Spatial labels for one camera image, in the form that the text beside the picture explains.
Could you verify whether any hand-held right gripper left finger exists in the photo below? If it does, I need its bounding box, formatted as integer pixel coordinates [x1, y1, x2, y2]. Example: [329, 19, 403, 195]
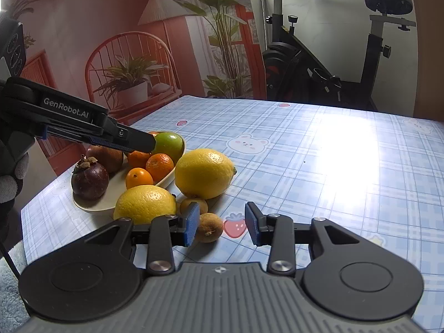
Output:
[90, 202, 201, 274]

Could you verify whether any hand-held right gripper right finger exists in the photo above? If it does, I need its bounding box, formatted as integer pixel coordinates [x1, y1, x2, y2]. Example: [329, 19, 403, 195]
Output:
[244, 201, 360, 275]

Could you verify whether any black cable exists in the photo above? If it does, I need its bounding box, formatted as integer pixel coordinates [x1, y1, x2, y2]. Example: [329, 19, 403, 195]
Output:
[0, 239, 19, 280]

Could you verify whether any dark purple mangosteen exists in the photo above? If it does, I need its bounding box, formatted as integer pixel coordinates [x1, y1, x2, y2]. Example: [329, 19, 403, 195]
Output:
[71, 156, 110, 201]

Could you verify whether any yellow lemon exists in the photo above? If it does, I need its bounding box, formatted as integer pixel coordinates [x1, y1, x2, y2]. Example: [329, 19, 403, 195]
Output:
[113, 185, 177, 225]
[174, 148, 237, 200]

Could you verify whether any red apple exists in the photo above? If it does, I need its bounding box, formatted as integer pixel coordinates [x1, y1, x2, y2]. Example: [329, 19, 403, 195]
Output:
[85, 145, 124, 174]

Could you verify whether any brown longan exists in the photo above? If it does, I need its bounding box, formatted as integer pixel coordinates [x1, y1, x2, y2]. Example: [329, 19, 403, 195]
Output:
[180, 197, 209, 216]
[195, 213, 224, 243]

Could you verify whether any orange mandarin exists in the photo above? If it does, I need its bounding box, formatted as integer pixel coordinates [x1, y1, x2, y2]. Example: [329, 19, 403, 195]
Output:
[146, 153, 175, 183]
[127, 150, 151, 169]
[125, 167, 154, 190]

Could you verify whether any cream plate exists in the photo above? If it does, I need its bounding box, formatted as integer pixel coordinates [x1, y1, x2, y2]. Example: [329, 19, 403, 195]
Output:
[72, 132, 186, 214]

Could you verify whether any green apple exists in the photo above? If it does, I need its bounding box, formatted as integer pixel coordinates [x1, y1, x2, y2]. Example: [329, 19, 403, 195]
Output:
[153, 132, 184, 163]

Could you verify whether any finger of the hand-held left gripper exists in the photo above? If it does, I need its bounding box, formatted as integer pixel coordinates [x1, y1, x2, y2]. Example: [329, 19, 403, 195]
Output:
[88, 118, 157, 154]

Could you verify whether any person's left hand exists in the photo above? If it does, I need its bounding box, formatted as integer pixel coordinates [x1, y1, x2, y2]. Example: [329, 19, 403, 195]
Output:
[0, 130, 36, 205]

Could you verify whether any blue plaid tablecloth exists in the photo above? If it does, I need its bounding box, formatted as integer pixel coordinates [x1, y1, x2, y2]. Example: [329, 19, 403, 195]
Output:
[21, 95, 444, 333]

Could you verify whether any printed wall backdrop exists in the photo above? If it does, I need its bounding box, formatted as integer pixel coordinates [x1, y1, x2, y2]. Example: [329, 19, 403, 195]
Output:
[0, 0, 268, 177]

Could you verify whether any wooden panel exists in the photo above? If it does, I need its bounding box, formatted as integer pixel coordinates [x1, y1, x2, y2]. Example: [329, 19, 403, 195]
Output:
[413, 7, 444, 122]

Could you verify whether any black exercise bike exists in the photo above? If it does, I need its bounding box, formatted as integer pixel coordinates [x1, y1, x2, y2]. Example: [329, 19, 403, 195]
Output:
[244, 0, 417, 112]

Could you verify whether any light fluffy towel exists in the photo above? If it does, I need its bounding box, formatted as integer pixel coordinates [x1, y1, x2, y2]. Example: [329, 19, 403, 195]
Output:
[0, 243, 30, 323]

